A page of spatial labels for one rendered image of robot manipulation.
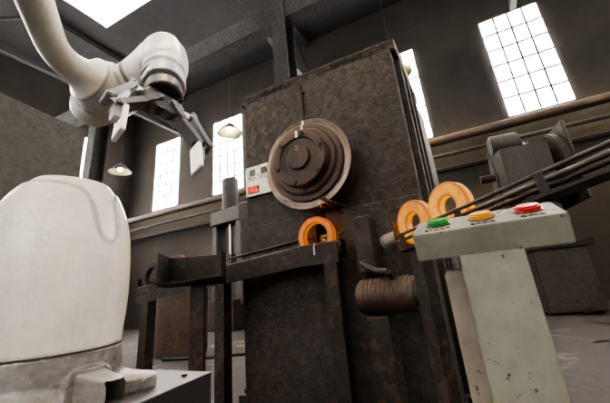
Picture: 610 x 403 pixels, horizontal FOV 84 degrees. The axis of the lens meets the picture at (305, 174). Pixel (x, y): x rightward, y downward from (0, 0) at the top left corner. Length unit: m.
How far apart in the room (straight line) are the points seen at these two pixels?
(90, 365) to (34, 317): 0.08
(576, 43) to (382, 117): 7.46
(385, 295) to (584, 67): 7.84
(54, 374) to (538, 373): 0.63
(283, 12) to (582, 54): 5.90
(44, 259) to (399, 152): 1.46
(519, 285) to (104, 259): 0.61
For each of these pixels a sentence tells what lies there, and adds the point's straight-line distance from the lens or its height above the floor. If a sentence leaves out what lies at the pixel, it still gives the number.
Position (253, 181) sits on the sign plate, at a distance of 1.98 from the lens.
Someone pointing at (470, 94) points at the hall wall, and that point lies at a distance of 8.44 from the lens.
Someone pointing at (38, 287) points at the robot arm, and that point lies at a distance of 0.48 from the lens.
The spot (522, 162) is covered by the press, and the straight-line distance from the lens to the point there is 5.70.
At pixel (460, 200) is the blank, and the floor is 0.73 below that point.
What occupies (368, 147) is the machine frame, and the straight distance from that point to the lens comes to 1.73.
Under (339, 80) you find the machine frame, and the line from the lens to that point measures 1.97.
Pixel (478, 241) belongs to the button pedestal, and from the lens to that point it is 0.66.
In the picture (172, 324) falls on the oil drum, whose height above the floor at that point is 0.33.
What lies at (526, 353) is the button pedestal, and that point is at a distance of 0.67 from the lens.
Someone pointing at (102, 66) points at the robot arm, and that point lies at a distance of 0.87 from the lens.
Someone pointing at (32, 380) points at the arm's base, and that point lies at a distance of 0.49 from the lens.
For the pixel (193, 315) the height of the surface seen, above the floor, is 0.46.
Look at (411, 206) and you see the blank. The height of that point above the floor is 0.76.
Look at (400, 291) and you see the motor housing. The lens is 1.27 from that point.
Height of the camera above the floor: 0.49
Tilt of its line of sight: 20 degrees up
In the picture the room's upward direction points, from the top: 5 degrees counter-clockwise
